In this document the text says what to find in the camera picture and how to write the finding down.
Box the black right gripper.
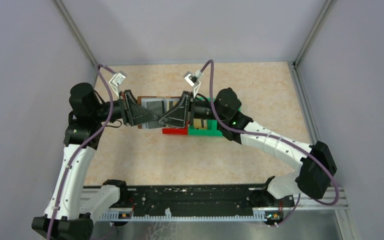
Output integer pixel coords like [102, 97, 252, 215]
[158, 91, 228, 129]

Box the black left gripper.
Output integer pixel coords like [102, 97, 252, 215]
[92, 89, 160, 126]

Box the brown leather card holder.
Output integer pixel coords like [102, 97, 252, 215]
[137, 96, 180, 130]

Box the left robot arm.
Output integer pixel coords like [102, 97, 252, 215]
[31, 83, 158, 240]

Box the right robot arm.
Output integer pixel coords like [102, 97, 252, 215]
[158, 87, 337, 206]

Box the gold credit card stack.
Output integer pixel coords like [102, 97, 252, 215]
[193, 118, 208, 130]

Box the green bin with gold cards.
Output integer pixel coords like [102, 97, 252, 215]
[188, 119, 223, 137]

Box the red plastic bin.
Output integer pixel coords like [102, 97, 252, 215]
[162, 127, 188, 136]

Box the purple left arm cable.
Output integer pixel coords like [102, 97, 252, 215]
[46, 64, 117, 240]

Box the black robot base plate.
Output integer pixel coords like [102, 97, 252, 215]
[111, 183, 295, 217]

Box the aluminium frame rail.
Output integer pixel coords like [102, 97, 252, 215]
[77, 184, 349, 224]

